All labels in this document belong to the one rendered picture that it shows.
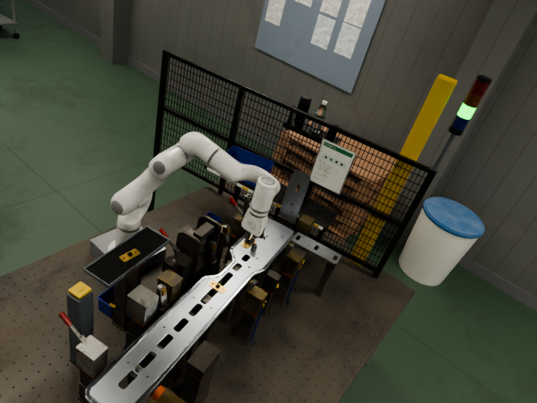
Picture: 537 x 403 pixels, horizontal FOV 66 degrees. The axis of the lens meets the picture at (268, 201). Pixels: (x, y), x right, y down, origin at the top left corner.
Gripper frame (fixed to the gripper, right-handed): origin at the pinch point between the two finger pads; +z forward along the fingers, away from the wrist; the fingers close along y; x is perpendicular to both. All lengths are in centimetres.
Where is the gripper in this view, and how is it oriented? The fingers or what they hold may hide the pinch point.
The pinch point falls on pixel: (249, 238)
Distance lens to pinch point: 186.5
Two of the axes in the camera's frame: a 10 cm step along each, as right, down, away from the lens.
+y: 8.1, 4.9, -3.3
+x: 5.3, -3.6, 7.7
